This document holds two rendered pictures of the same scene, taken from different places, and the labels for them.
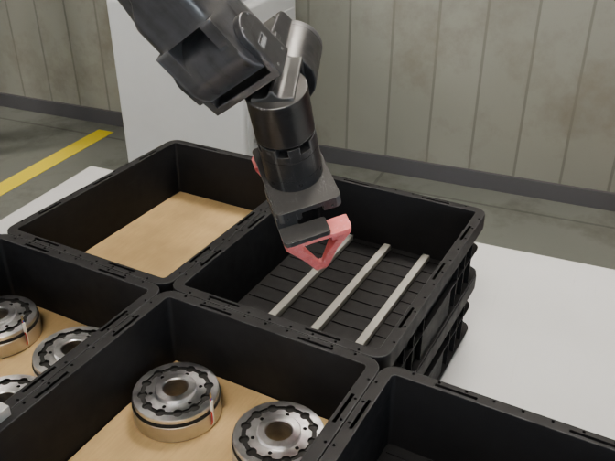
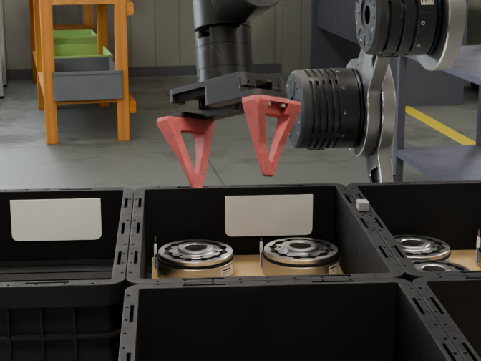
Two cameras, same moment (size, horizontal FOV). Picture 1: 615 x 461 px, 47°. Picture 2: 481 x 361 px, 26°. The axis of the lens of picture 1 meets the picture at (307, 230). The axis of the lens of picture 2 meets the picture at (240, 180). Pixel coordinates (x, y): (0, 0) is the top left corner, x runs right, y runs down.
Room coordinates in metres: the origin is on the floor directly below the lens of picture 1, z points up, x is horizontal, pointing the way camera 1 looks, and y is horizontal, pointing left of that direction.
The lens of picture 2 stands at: (1.52, -0.54, 1.31)
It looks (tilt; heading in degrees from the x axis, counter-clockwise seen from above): 14 degrees down; 147
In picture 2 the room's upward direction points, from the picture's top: straight up
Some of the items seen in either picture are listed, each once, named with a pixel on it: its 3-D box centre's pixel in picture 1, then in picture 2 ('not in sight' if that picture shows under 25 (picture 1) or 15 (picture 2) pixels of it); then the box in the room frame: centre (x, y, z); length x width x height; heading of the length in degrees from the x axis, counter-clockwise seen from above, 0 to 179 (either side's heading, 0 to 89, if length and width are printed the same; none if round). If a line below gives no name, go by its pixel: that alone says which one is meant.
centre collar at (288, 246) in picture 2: not in sight; (300, 246); (0.43, 0.26, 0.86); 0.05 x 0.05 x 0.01
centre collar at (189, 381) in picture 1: (175, 388); not in sight; (0.62, 0.15, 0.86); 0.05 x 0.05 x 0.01
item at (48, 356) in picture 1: (74, 351); not in sight; (0.69, 0.29, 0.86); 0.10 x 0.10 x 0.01
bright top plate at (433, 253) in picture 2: not in sight; (412, 247); (0.50, 0.40, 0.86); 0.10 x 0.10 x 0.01
